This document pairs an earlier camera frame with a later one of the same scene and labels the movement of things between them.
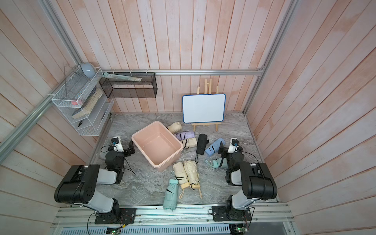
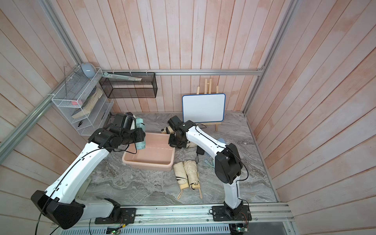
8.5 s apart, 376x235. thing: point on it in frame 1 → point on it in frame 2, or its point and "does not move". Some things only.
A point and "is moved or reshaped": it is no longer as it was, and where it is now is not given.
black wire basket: x=147 y=88 does not move
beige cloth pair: x=193 y=176 does not move
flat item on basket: x=106 y=75 does not move
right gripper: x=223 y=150 → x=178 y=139
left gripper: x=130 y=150 → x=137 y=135
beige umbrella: x=181 y=176 does not move
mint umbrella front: x=170 y=201 → x=140 y=124
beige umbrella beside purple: x=189 y=143 does not move
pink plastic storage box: x=161 y=147 is moved or reshaped
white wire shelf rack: x=83 y=99 does not move
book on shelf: x=88 y=104 does not move
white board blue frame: x=203 y=108 does not move
